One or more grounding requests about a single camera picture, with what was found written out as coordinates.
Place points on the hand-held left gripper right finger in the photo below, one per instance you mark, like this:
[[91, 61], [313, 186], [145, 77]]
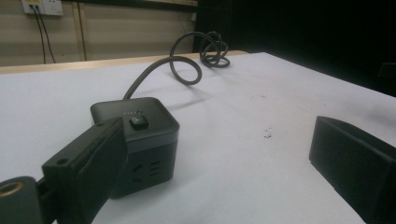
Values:
[[351, 161]]

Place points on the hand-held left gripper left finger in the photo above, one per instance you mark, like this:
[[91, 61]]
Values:
[[84, 174]]

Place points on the black cube power socket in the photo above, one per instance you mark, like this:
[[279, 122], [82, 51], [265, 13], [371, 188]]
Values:
[[152, 146]]

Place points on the white wall outlet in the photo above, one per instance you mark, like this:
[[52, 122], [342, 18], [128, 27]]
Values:
[[42, 6]]

